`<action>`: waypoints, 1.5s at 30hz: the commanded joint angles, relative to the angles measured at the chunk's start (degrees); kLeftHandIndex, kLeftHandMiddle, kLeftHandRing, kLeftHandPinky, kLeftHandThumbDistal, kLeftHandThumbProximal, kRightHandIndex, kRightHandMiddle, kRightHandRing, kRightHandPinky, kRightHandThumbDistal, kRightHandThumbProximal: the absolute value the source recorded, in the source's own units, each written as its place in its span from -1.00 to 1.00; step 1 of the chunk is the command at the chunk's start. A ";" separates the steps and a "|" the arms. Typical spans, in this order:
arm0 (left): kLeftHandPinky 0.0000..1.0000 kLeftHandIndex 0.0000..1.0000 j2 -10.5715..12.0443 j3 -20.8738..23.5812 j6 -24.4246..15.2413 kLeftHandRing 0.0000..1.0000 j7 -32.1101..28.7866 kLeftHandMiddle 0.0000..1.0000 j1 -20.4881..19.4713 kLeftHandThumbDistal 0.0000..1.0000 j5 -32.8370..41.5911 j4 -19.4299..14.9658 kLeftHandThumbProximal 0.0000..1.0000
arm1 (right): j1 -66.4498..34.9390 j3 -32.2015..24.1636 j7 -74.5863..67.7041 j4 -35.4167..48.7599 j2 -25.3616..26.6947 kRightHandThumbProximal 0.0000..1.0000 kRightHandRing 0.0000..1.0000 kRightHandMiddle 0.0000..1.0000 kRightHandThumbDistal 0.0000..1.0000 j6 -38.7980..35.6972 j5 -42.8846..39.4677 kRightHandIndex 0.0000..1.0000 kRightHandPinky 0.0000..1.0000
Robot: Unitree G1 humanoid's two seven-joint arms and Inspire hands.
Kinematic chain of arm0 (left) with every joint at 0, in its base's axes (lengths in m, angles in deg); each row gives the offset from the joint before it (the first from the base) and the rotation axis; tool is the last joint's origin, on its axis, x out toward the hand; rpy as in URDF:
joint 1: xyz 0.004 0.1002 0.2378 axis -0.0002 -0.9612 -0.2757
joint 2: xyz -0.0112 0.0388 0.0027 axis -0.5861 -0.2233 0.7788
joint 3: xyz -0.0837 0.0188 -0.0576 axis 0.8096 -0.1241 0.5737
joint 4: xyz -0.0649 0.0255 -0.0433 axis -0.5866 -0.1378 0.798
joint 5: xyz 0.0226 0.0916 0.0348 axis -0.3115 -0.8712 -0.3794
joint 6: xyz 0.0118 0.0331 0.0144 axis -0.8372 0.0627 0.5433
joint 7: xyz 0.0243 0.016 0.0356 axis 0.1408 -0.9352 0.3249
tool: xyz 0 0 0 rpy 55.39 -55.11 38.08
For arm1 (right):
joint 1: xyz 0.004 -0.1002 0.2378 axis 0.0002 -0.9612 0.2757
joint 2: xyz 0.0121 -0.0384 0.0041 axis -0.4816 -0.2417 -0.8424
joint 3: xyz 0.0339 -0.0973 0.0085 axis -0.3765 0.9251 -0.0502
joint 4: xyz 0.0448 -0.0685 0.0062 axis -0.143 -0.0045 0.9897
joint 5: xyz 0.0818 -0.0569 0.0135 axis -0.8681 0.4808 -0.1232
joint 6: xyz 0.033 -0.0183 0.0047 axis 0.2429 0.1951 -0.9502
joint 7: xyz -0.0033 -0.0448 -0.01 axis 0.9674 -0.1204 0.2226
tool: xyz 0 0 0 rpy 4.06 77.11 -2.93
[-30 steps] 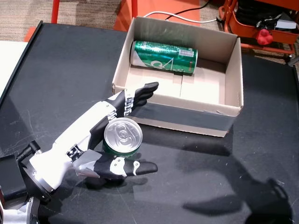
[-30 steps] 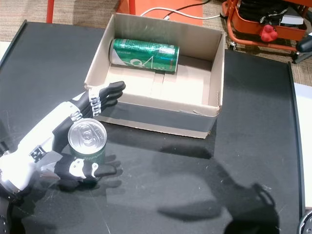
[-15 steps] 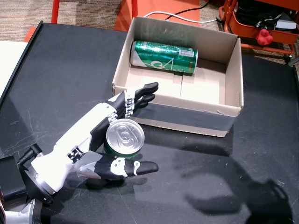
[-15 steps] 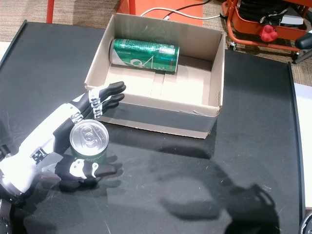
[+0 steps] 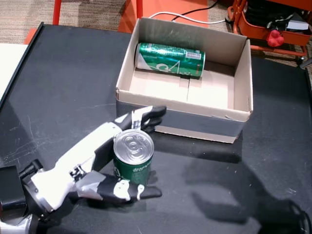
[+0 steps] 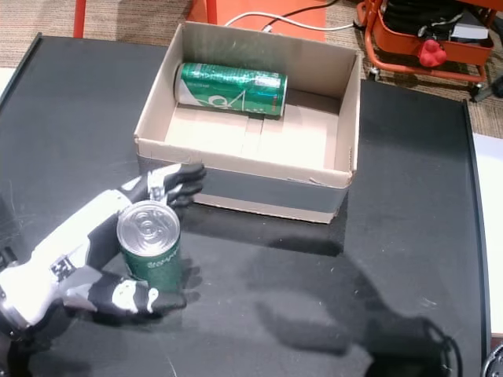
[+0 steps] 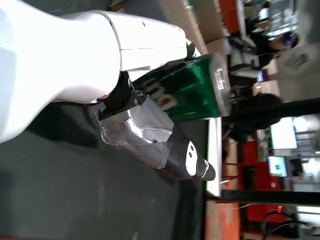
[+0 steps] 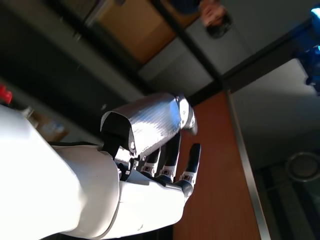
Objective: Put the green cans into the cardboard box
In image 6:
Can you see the red rubber toy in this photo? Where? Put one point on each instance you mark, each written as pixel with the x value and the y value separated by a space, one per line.
pixel 432 55

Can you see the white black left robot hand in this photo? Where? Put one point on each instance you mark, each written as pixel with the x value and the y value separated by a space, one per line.
pixel 70 235

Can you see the orange metal stand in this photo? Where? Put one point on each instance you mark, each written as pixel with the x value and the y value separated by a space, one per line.
pixel 306 19

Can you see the open cardboard box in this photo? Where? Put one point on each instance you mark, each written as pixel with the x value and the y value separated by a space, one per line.
pixel 267 192

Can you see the white grey flat box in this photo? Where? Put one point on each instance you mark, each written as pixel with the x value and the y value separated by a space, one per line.
pixel 469 33

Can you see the red metal leg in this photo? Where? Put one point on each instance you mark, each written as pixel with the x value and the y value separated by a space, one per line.
pixel 79 17

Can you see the black chair caster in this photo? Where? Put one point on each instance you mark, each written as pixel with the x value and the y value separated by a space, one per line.
pixel 487 90

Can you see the green aluminium drink can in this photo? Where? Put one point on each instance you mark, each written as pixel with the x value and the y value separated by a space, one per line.
pixel 232 88
pixel 149 231

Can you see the orange metal cart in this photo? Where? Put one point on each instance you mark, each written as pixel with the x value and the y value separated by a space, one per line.
pixel 397 59

